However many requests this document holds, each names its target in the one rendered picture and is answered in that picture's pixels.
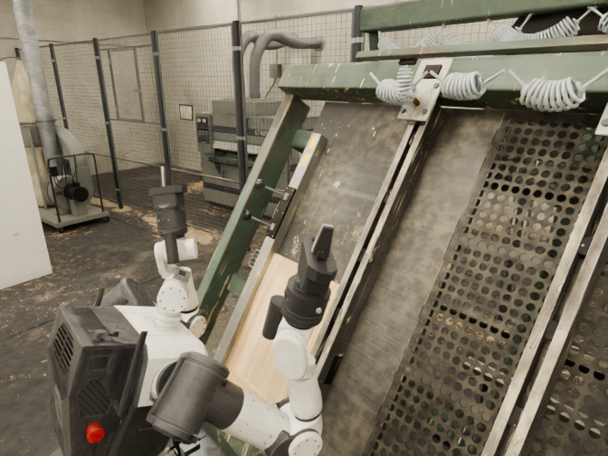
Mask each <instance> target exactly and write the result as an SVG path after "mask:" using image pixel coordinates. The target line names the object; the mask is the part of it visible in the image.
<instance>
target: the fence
mask: <svg viewBox="0 0 608 456"><path fill-rule="evenodd" d="M313 136H318V139H317V141H316V143H315V146H314V147H313V148H308V146H309V143H310V141H311V139H312V137H313ZM327 140H328V139H327V138H325V137H324V136H323V135H322V134H317V133H312V134H311V137H310V139H309V142H308V144H307V146H306V148H305V150H304V153H303V155H302V157H301V159H300V162H299V164H298V167H297V169H296V171H295V173H294V176H293V177H292V179H291V181H290V185H289V186H290V187H294V188H296V189H297V190H296V193H295V195H294V196H293V198H292V201H291V203H290V206H289V209H288V211H287V213H286V214H285V217H284V219H283V221H282V224H281V226H280V229H279V231H278V233H277V235H276V237H275V239H272V238H270V237H268V236H267V237H266V239H265V241H264V243H263V245H262V247H261V250H260V253H259V255H258V257H257V259H256V262H255V263H254V265H253V268H252V271H251V273H250V276H249V278H248V280H247V281H246V284H245V286H244V288H243V290H242V294H241V296H240V298H239V300H238V302H237V304H236V307H235V309H234V311H233V314H232V316H231V318H230V320H229V323H228V325H227V327H226V329H225V331H224V333H223V337H222V339H221V341H220V343H219V346H218V348H217V349H216V351H215V354H214V357H213V359H214V360H216V361H218V362H220V363H222V364H223V365H225V363H226V360H227V358H228V356H229V355H230V352H231V350H232V348H233V344H234V342H235V340H236V338H237V336H238V334H239V332H240V329H241V327H242V323H243V321H244V320H245V318H246V315H247V313H248V311H249V309H250V306H251V304H252V301H253V299H254V297H255V295H256V292H257V290H258V288H259V287H260V284H261V281H262V278H263V276H264V274H265V272H266V270H267V268H268V266H269V264H270V261H271V258H272V255H273V253H278V251H279V249H280V246H281V244H282V242H283V240H284V237H285V235H286V233H287V231H288V229H289V227H290V223H291V221H292V219H293V217H294V214H295V213H296V211H297V209H298V206H299V203H300V200H301V198H302V196H303V195H304V192H305V190H306V188H307V185H308V183H309V180H310V178H311V176H312V174H313V172H314V169H315V167H316V165H317V162H318V160H319V158H320V155H321V153H322V151H323V149H324V146H325V145H326V143H327ZM305 153H309V154H310V156H309V160H308V162H307V164H306V165H305V166H301V165H300V163H301V161H302V159H303V157H304V155H305Z"/></svg>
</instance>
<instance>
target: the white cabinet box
mask: <svg viewBox="0 0 608 456"><path fill-rule="evenodd" d="M50 273H52V266H51V263H50V258H49V254H48V251H47V246H46V242H45V238H44V234H43V227H42V222H41V218H40V214H39V210H38V206H37V202H36V198H35V193H34V190H33V182H32V178H31V174H30V169H29V166H28V162H27V157H26V154H25V149H24V142H23V138H22V133H21V129H20V125H19V121H18V117H17V113H16V109H15V104H14V97H13V93H12V89H11V85H10V81H9V77H8V72H7V69H6V65H5V62H0V290H1V289H4V288H7V287H11V286H14V285H16V284H19V283H22V282H25V281H28V280H32V279H35V278H39V277H42V276H44V275H47V274H50Z"/></svg>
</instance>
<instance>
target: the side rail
mask: <svg viewBox="0 0 608 456"><path fill-rule="evenodd" d="M309 110H310V107H309V106H308V105H307V104H306V103H304V102H303V101H302V100H299V99H298V98H297V97H296V96H295V95H294V94H293V95H286V94H285V96H284V98H283V100H282V102H281V105H280V107H279V109H278V112H277V114H276V116H275V118H274V120H273V122H272V124H271V127H270V130H269V132H268V134H267V136H266V138H265V140H264V142H263V144H262V147H261V150H260V152H259V155H258V156H257V158H256V160H255V163H254V165H253V167H252V171H251V173H250V174H249V176H248V178H247V181H246V183H245V185H244V187H243V190H242V192H241V194H240V197H239V199H238V201H237V203H236V206H235V207H234V209H233V213H232V215H231V217H230V219H229V222H228V224H227V225H226V227H225V229H224V232H223V235H222V237H221V240H220V241H219V243H218V245H217V248H216V250H215V252H214V256H213V258H212V259H211V261H210V264H209V266H208V268H207V270H206V273H205V275H204V277H203V279H202V282H201V284H200V286H199V288H198V291H197V292H196V293H197V297H198V301H199V304H198V306H199V309H200V310H203V311H204V313H205V317H206V328H205V331H204V333H203V335H202V336H200V337H199V338H198V339H199V340H200V341H201V342H202V343H203V344H204V346H205V345H206V343H207V340H208V338H209V337H210V335H211V332H212V330H213V328H214V324H215V322H216V320H217V319H218V316H219V314H220V312H221V309H222V307H223V304H224V302H225V300H226V298H227V296H228V293H229V290H228V289H227V287H228V284H229V282H230V280H231V278H232V275H233V274H234V273H235V272H237V273H238V271H239V269H240V267H241V265H242V261H243V259H244V257H245V255H246V252H247V251H248V249H249V246H250V244H251V242H252V238H253V236H254V234H255V233H256V230H257V228H258V226H259V224H260V223H259V222H257V221H254V220H253V219H251V220H249V221H245V220H243V219H242V212H243V211H245V210H249V211H251V213H252V216H253V217H255V218H257V219H260V220H261V219H262V217H263V214H264V212H265V210H266V208H267V205H268V203H269V201H270V199H271V196H272V194H273V192H272V191H270V190H268V189H266V188H264V189H262V190H259V189H257V188H256V186H255V182H256V181H257V180H259V179H262V180H264V182H265V184H266V186H268V187H270V188H272V189H275V187H276V185H277V183H278V181H279V179H280V175H281V173H282V171H283V169H284V167H285V165H286V163H287V161H288V158H289V156H290V153H291V150H292V149H293V147H291V146H290V144H291V141H292V139H293V138H294V136H295V133H296V131H297V130H298V129H299V130H301V129H302V126H303V124H304V122H305V119H306V117H307V116H308V114H309Z"/></svg>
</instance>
